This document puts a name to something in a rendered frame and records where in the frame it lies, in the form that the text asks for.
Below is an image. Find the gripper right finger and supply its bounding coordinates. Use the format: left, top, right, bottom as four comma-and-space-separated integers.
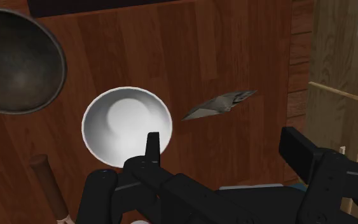
279, 126, 358, 224

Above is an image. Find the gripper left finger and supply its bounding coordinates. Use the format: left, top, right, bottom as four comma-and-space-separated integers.
75, 131, 229, 224

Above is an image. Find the white bowl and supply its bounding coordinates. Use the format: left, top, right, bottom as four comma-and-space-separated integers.
81, 86, 173, 169

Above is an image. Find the light wooden cabinet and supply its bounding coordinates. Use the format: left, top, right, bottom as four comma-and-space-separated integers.
305, 0, 358, 224

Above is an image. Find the grey folded paper piece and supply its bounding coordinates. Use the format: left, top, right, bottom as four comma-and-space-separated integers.
181, 90, 258, 122

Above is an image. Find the dark grey metal bowl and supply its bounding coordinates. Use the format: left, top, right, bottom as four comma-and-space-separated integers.
0, 8, 67, 115

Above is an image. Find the brown wooden handle tool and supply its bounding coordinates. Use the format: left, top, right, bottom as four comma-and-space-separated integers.
29, 154, 74, 224

